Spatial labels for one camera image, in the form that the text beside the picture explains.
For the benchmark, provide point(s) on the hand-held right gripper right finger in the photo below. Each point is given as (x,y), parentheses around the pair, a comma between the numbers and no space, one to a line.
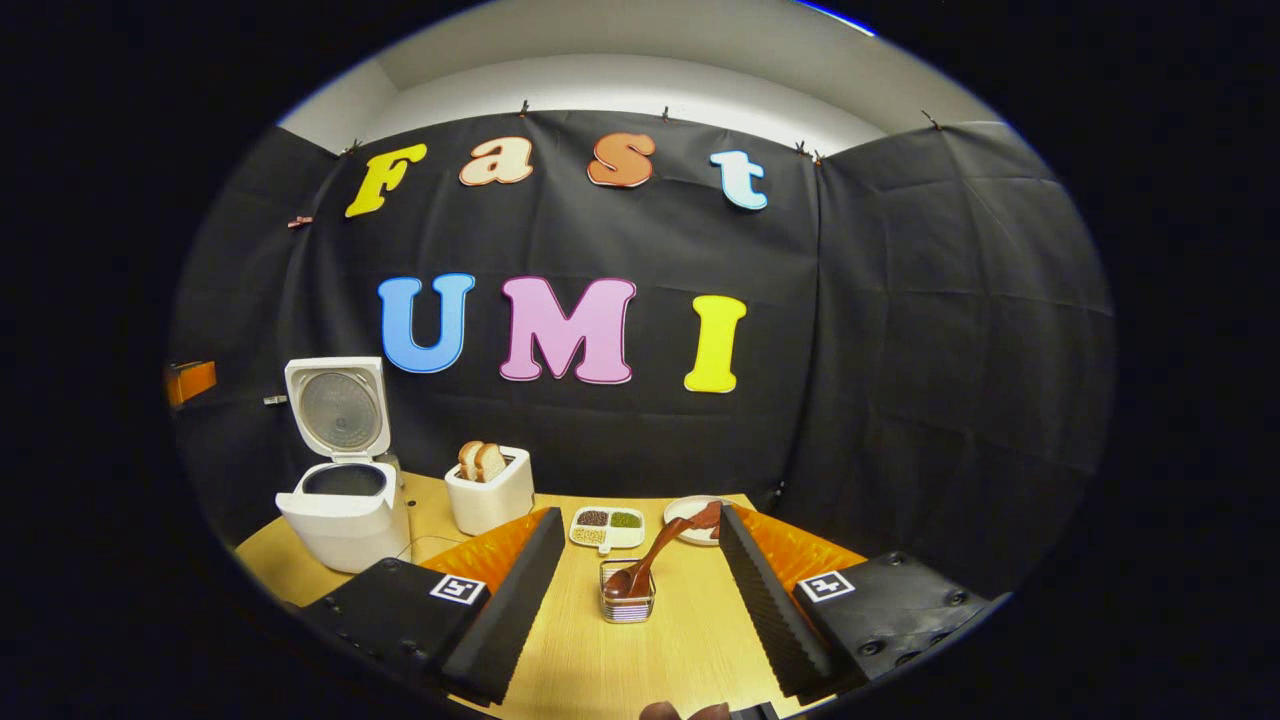
(765,600)

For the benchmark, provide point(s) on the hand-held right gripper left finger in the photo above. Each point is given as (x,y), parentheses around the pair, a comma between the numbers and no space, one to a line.
(520,610)

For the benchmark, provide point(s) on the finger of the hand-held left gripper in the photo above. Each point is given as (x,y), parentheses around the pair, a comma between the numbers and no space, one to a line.
(190,382)

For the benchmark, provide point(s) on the wooden spoon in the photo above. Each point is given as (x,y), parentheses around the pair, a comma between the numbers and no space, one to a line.
(660,545)

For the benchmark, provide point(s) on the white rice cooker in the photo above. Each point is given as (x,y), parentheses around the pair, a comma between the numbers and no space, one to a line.
(340,520)

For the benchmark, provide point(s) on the red-brown food slice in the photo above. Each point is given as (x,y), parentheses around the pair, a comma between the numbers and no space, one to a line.
(708,533)

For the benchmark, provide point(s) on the white toaster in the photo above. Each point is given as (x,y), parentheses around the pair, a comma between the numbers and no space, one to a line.
(490,505)

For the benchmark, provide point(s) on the white round plate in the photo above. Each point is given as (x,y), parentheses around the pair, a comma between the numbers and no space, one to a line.
(680,512)

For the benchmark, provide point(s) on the white divided grain dish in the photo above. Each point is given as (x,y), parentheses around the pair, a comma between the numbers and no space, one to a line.
(626,541)

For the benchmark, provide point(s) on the toasted bread slice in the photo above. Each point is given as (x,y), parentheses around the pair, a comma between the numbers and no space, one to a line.
(468,460)
(491,462)

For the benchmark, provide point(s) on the black backdrop cloth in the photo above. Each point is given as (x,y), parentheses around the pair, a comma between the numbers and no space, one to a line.
(900,350)

